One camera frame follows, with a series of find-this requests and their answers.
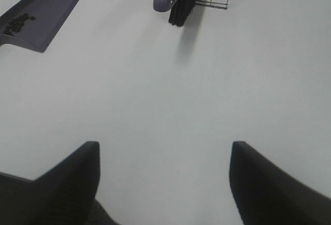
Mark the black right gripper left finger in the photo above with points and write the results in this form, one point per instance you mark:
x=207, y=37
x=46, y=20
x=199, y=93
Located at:
x=66, y=194

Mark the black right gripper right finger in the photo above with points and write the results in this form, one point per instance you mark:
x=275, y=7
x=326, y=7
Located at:
x=265, y=194

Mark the pile of coffee beans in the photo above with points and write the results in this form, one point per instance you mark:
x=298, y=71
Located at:
x=15, y=25

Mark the purple plastic dustpan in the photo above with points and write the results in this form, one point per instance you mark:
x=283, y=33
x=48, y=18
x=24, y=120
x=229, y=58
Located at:
x=36, y=35

